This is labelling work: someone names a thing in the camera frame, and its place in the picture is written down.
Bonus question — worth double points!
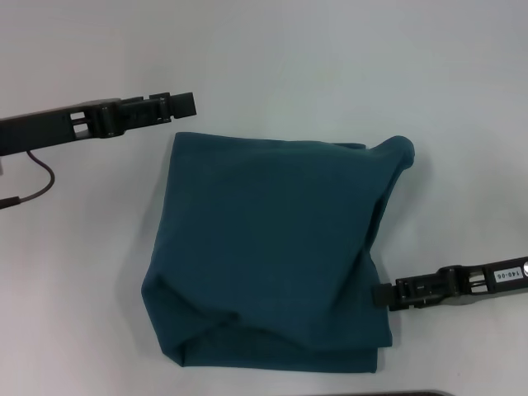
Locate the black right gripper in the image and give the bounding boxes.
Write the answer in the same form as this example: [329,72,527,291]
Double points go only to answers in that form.
[370,255,528,312]

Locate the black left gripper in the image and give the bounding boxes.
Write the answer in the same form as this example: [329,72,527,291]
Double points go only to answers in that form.
[0,92,197,158]

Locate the teal T-shirt with FREE print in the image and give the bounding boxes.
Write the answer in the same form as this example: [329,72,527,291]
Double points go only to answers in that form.
[139,131,415,375]

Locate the dark brown cable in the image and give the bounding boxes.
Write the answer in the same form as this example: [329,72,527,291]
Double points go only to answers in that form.
[0,149,56,210]

